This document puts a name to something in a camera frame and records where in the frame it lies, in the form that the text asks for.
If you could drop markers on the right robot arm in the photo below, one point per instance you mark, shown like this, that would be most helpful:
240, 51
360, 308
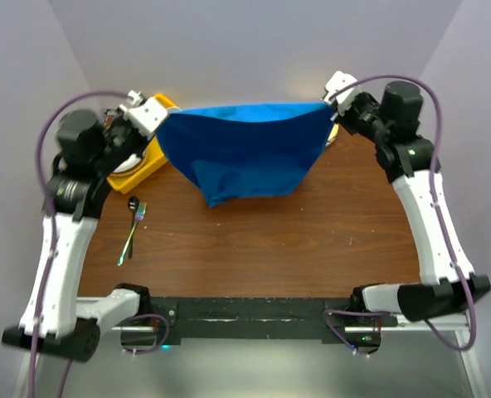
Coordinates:
448, 282

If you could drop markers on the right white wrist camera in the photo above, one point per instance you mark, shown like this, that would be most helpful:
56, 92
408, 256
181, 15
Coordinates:
339, 93

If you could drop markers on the blue cloth napkin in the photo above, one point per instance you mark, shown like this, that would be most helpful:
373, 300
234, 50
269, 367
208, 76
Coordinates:
245, 151

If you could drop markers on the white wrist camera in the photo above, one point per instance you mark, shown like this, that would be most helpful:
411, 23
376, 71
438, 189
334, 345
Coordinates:
339, 93
145, 114

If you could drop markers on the iridescent metal fork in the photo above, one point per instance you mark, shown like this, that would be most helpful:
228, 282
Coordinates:
138, 216

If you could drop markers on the yellow plastic tray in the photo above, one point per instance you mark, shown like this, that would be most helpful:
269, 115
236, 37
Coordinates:
154, 158

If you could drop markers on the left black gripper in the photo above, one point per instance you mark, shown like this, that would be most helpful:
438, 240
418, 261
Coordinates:
119, 118

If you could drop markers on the white paper plate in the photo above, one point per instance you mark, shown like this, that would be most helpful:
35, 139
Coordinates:
130, 163

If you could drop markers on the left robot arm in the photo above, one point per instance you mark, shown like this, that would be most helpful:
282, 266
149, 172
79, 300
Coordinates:
53, 324

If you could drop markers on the yellow plastic plate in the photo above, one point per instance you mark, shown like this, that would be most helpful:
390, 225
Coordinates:
332, 135

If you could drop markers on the black spoon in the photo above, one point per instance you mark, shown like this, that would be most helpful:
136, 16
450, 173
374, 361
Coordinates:
133, 205

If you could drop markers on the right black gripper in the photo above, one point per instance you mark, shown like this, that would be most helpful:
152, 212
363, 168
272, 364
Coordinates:
344, 118

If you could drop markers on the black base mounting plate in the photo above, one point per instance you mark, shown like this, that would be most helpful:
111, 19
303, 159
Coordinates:
254, 318

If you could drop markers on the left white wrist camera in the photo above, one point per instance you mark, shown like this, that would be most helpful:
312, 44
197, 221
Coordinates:
145, 114

